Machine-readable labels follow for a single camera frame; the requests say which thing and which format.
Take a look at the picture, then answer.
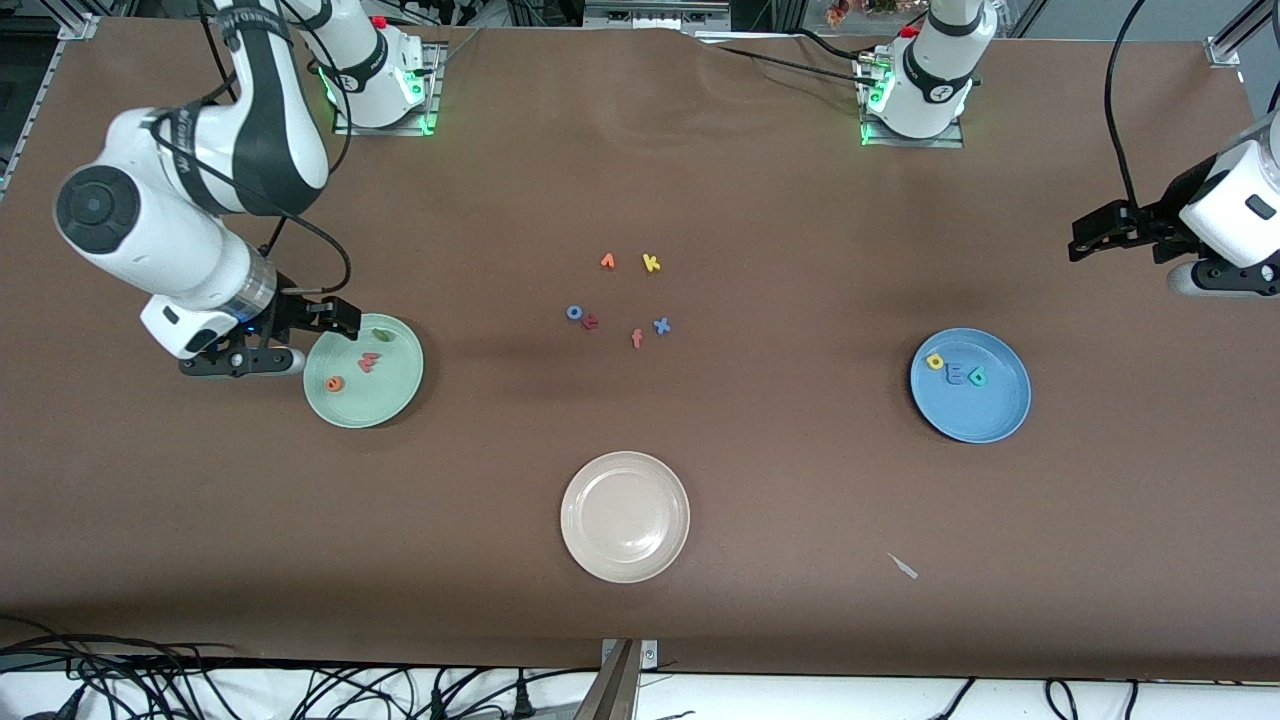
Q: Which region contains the green plate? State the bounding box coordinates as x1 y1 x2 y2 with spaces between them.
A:
303 313 425 430

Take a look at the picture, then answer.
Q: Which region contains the blue plate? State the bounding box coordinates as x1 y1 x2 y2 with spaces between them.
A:
909 327 1032 444

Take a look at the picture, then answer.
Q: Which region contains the brown table cover sheet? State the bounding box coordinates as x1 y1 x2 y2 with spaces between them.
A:
0 18 1280 683

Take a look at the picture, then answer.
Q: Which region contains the orange decorative object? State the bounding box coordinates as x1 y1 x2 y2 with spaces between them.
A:
825 0 906 26

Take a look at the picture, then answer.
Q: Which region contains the beige plate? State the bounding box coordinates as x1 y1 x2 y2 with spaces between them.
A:
560 451 691 584

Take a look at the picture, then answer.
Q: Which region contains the grey equipment box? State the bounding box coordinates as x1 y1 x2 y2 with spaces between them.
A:
583 0 733 32

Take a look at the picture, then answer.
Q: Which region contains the aluminium support beam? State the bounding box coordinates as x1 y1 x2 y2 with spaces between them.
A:
573 640 641 720

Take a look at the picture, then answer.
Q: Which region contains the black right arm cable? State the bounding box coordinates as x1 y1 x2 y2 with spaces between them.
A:
195 0 354 301

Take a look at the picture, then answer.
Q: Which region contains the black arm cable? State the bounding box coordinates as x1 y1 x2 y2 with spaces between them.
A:
195 0 354 301
1103 0 1151 207

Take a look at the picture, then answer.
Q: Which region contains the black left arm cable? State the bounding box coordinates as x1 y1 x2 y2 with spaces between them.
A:
1103 0 1151 207

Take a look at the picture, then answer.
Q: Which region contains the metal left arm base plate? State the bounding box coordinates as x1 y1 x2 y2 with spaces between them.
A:
855 55 966 150

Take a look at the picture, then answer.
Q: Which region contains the aluminium frame extrusion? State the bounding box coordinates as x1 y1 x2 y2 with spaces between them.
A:
0 0 101 196
1205 0 1280 69

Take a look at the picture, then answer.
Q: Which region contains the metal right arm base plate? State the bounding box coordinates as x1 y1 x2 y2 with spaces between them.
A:
332 42 447 137

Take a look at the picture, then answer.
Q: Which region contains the black base cable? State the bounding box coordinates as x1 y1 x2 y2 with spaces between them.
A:
718 28 889 83

